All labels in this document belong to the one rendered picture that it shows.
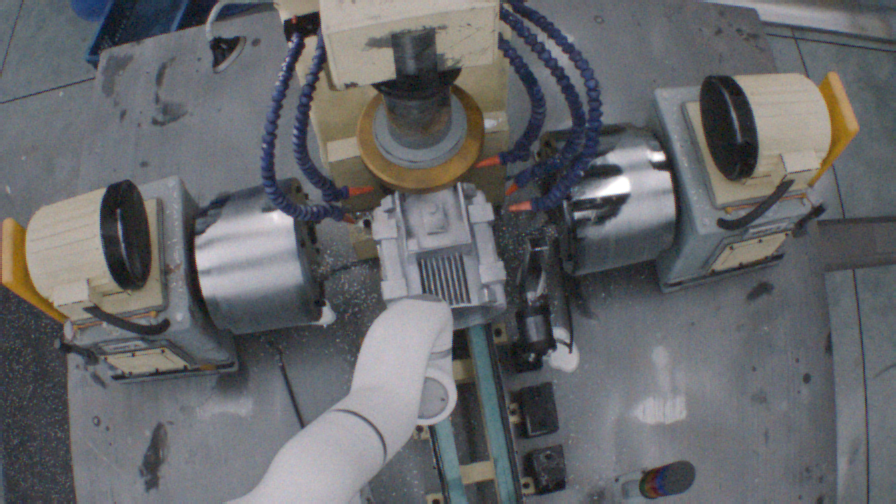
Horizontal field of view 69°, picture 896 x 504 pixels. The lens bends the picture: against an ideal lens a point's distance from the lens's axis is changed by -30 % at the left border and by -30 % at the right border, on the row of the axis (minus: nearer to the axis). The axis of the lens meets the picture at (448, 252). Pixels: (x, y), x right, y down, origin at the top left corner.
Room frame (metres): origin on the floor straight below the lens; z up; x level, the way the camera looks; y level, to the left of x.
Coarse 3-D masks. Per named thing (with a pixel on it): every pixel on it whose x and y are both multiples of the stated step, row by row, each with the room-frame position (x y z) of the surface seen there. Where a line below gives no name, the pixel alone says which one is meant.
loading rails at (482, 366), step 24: (480, 336) 0.35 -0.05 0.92; (504, 336) 0.37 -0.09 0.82; (456, 360) 0.32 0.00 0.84; (480, 360) 0.31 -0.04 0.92; (480, 384) 0.26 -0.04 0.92; (480, 408) 0.23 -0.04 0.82; (504, 408) 0.21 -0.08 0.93; (432, 432) 0.17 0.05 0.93; (504, 432) 0.17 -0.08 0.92; (456, 456) 0.13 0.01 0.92; (504, 456) 0.12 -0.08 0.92; (456, 480) 0.08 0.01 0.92; (480, 480) 0.08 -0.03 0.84; (504, 480) 0.07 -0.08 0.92; (528, 480) 0.07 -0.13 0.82
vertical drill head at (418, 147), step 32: (416, 32) 0.51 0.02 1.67; (416, 64) 0.51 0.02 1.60; (384, 96) 0.53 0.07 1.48; (448, 96) 0.53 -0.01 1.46; (384, 128) 0.54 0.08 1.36; (416, 128) 0.51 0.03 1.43; (448, 128) 0.53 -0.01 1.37; (480, 128) 0.55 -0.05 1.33; (384, 160) 0.51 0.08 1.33; (416, 160) 0.49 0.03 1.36; (448, 160) 0.50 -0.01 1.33; (416, 192) 0.46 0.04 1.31
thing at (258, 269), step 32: (256, 192) 0.56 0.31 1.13; (288, 192) 0.55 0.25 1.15; (224, 224) 0.50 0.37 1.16; (256, 224) 0.49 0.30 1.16; (288, 224) 0.49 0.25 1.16; (224, 256) 0.44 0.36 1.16; (256, 256) 0.44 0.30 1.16; (288, 256) 0.44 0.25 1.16; (224, 288) 0.39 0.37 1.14; (256, 288) 0.39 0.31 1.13; (288, 288) 0.39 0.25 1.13; (320, 288) 0.43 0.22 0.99; (224, 320) 0.36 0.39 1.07; (256, 320) 0.35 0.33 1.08; (288, 320) 0.36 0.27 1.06
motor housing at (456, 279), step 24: (480, 192) 0.56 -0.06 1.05; (384, 216) 0.53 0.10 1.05; (384, 240) 0.48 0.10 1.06; (480, 240) 0.47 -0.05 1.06; (384, 264) 0.45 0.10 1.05; (432, 264) 0.43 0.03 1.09; (456, 264) 0.43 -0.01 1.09; (480, 264) 0.43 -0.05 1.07; (408, 288) 0.40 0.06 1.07; (432, 288) 0.39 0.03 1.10; (456, 288) 0.39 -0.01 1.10; (480, 288) 0.39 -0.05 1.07; (456, 312) 0.39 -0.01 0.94; (480, 312) 0.38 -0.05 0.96
